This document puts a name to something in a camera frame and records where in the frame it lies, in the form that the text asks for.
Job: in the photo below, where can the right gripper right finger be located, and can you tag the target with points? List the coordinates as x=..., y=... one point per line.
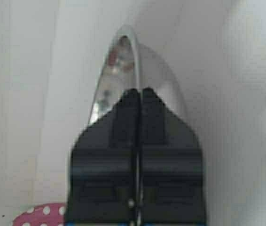
x=171, y=166

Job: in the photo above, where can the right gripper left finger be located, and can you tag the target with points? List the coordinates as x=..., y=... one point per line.
x=103, y=167

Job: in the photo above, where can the large stainless steel pan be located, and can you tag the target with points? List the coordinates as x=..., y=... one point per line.
x=130, y=64

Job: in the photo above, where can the red polka dot object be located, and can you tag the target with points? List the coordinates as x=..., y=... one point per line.
x=49, y=214

